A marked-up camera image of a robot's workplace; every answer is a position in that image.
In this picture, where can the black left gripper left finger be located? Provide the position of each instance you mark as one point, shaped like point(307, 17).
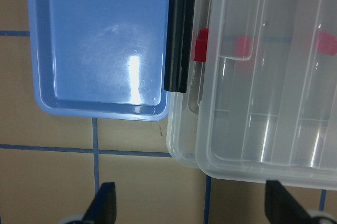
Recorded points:
point(103, 207)

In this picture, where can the black box latch handle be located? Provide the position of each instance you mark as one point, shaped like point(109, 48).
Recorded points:
point(178, 44)

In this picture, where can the clear plastic storage box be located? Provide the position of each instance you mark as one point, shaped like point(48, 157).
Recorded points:
point(271, 116)

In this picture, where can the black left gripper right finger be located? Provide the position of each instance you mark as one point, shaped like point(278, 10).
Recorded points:
point(281, 207)

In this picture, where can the blue plastic tray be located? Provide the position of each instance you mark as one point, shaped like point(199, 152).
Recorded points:
point(99, 58)

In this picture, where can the red block box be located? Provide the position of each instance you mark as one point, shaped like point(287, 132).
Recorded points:
point(325, 43)
point(243, 46)

